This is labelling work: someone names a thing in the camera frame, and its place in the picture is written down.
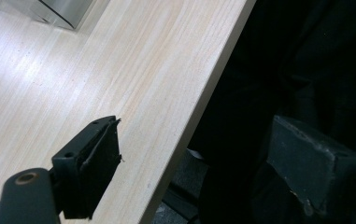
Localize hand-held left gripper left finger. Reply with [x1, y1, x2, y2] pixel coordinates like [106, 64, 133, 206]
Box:
[51, 115, 123, 220]

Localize clear plastic box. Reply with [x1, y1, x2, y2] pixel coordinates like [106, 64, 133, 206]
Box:
[0, 0, 96, 31]

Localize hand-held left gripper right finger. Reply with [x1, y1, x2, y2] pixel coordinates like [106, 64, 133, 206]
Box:
[265, 115, 356, 217]

